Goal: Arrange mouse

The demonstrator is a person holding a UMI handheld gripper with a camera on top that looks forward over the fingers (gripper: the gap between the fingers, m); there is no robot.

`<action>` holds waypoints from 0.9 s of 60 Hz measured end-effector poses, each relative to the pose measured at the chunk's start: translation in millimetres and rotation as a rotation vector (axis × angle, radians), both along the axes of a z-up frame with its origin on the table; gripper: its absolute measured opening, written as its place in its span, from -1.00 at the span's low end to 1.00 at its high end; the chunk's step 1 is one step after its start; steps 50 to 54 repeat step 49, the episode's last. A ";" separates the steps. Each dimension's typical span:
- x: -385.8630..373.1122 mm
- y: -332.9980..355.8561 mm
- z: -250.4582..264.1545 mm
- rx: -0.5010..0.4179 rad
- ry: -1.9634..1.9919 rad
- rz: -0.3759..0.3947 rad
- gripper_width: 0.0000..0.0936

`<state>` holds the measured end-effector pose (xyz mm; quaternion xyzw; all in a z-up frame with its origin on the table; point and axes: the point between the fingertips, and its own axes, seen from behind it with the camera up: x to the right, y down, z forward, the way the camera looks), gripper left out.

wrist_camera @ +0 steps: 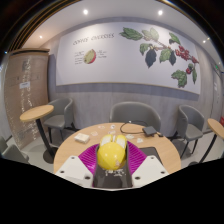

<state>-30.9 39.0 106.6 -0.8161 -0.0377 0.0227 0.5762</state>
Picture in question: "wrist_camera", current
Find black adapter with cable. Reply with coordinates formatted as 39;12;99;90
119;121;165;138

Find tall round wooden side table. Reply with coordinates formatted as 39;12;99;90
19;104;58;165
199;118;224;164

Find wooden panel cabinet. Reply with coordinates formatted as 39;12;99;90
3;48;51;150

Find grey armchair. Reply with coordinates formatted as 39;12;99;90
109;101;163;133
175;104;206;158
0;135;30;165
43;97;75;142

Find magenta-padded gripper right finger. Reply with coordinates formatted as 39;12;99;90
112;141;169;190

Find ceiling spot lights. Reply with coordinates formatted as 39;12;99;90
38;9;211;44

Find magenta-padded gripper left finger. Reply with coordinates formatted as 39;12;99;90
54;143;114;190

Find small white box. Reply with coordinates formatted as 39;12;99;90
73;132;91;145

